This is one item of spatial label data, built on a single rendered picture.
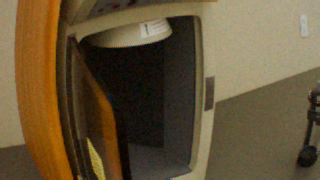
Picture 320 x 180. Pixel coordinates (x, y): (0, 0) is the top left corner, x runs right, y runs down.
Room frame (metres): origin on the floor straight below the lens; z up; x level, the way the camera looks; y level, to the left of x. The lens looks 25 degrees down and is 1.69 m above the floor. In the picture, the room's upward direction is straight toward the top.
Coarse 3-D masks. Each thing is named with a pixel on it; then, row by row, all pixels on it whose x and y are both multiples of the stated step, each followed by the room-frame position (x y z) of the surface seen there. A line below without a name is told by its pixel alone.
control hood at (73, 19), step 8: (72, 0) 0.87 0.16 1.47; (80, 0) 0.83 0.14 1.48; (88, 0) 0.82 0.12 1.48; (96, 0) 0.83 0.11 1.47; (184, 0) 0.97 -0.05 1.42; (192, 0) 0.98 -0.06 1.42; (200, 0) 0.99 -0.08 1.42; (208, 0) 1.00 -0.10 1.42; (216, 0) 1.01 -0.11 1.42; (72, 8) 0.87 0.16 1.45; (80, 8) 0.83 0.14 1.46; (88, 8) 0.84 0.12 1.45; (128, 8) 0.92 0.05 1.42; (72, 16) 0.86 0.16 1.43; (80, 16) 0.85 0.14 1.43; (72, 24) 0.86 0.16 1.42
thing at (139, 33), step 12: (132, 24) 0.99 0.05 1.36; (144, 24) 1.00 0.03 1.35; (156, 24) 1.02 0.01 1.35; (168, 24) 1.05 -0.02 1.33; (96, 36) 1.00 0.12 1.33; (108, 36) 0.99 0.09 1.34; (120, 36) 0.98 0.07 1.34; (132, 36) 0.98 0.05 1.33; (144, 36) 0.99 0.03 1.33; (156, 36) 1.00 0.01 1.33
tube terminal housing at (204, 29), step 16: (64, 0) 0.93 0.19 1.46; (64, 16) 0.91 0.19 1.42; (112, 16) 0.94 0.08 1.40; (128, 16) 0.96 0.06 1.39; (144, 16) 0.97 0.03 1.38; (160, 16) 0.99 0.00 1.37; (208, 16) 1.04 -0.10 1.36; (64, 32) 0.90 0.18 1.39; (80, 32) 0.91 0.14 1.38; (208, 32) 1.04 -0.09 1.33; (64, 48) 0.89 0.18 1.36; (208, 48) 1.04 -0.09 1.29; (64, 64) 0.89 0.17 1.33; (208, 64) 1.04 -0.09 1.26; (64, 80) 0.89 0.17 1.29; (64, 96) 0.90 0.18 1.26; (64, 112) 0.91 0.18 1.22; (208, 112) 1.04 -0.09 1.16; (64, 128) 0.93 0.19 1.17; (208, 128) 1.04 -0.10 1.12; (64, 144) 0.95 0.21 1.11; (192, 144) 1.06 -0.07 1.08; (208, 144) 1.04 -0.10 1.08; (192, 160) 1.06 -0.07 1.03; (192, 176) 1.03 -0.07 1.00
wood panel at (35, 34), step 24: (24, 0) 1.06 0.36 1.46; (48, 0) 0.77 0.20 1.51; (24, 24) 1.02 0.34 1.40; (48, 24) 0.78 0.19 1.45; (24, 48) 1.00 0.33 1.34; (48, 48) 0.78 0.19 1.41; (24, 72) 1.00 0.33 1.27; (48, 72) 0.78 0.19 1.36; (24, 96) 1.03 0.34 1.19; (48, 96) 0.78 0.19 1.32; (24, 120) 1.10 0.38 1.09; (48, 120) 0.77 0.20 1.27; (48, 144) 0.81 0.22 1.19; (48, 168) 0.89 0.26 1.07
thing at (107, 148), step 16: (80, 48) 0.80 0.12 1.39; (80, 64) 0.76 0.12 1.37; (80, 80) 0.77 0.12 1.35; (96, 80) 0.67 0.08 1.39; (80, 96) 0.77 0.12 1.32; (96, 96) 0.67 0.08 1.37; (80, 112) 0.78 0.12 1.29; (96, 112) 0.67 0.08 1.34; (112, 112) 0.60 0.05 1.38; (80, 128) 0.80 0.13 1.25; (96, 128) 0.69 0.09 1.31; (112, 128) 0.61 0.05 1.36; (80, 144) 0.83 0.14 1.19; (96, 144) 0.70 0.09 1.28; (112, 144) 0.62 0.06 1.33; (112, 160) 0.63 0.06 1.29; (96, 176) 0.75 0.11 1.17; (112, 176) 0.64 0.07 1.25
